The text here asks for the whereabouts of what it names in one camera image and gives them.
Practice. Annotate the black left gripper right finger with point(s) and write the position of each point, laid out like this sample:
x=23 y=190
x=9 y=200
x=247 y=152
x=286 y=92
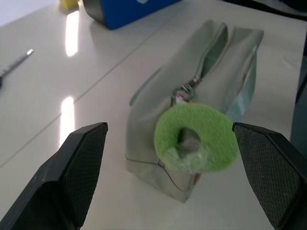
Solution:
x=271 y=177

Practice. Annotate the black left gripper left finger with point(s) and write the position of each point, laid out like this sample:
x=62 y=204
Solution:
x=55 y=182

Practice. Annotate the grey-green zip pencil case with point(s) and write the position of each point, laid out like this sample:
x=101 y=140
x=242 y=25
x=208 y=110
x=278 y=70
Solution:
x=192 y=91

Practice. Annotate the dark grey rounded object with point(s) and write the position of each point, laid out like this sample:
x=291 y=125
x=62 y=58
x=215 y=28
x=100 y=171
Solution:
x=94 y=9

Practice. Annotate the yellow block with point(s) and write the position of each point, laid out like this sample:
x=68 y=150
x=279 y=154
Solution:
x=68 y=4

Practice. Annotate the blue box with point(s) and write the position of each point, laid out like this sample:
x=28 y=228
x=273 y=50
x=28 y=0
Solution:
x=129 y=12

